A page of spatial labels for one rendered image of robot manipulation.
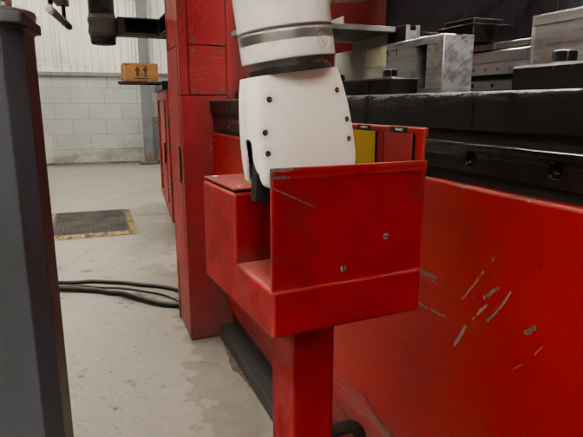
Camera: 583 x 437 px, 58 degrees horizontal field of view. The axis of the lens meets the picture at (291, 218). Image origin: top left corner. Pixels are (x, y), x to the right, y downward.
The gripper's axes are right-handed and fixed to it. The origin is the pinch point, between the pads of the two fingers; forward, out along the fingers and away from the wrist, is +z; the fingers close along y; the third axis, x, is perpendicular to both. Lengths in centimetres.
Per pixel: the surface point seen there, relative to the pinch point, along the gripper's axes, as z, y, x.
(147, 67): -38, -49, -287
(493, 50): -16, -68, -40
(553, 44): -14.6, -37.1, -1.9
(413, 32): -21, -43, -35
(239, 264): 2.6, 6.3, -4.2
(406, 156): -5.8, -9.7, 3.1
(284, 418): 21.7, 3.8, -4.8
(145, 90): -40, -136, -736
